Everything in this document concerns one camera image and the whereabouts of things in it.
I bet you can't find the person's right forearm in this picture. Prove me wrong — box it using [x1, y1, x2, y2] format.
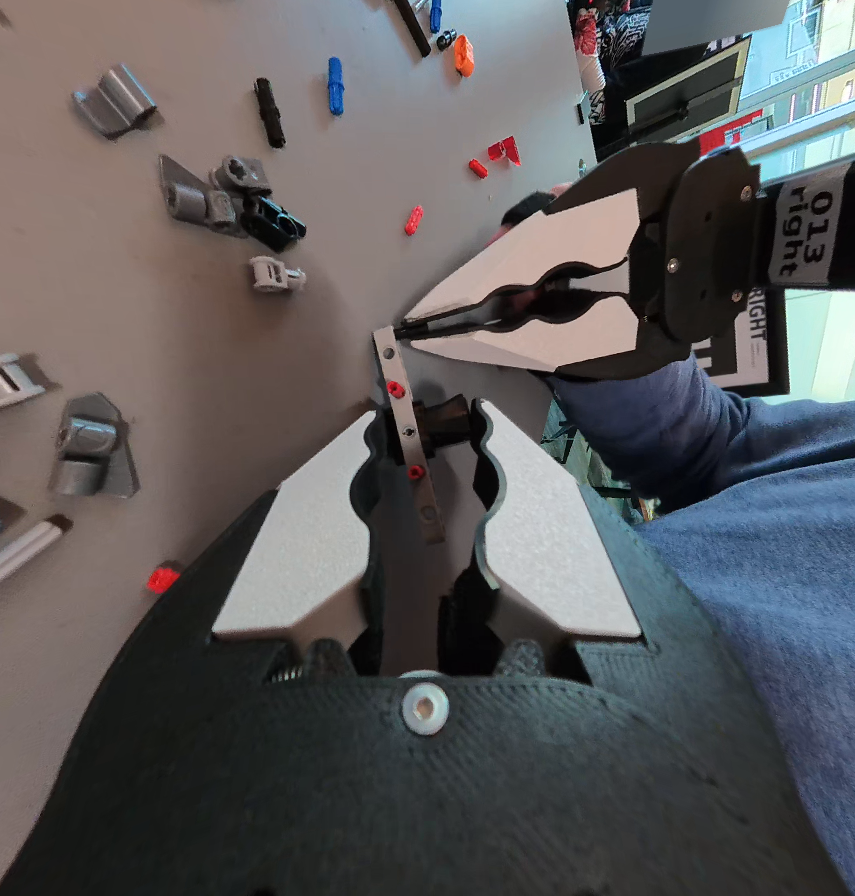
[546, 353, 855, 513]

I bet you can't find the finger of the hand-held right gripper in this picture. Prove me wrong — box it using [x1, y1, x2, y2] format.
[403, 188, 643, 331]
[420, 292, 644, 376]

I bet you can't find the person's blue clothing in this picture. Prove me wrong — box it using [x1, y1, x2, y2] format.
[635, 474, 855, 896]

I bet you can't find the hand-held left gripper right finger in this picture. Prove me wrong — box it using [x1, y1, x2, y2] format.
[463, 401, 643, 673]

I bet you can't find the blue lego pin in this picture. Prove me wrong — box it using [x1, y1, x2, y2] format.
[324, 55, 349, 119]

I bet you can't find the long light grey lego beam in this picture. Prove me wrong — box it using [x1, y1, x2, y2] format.
[373, 324, 451, 546]

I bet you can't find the small light grey lego connector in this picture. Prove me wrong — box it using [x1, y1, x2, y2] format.
[247, 254, 311, 296]

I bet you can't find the grey double lego connector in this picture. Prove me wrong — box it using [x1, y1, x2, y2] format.
[70, 62, 161, 142]

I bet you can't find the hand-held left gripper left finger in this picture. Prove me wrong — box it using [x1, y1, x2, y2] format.
[211, 409, 382, 673]

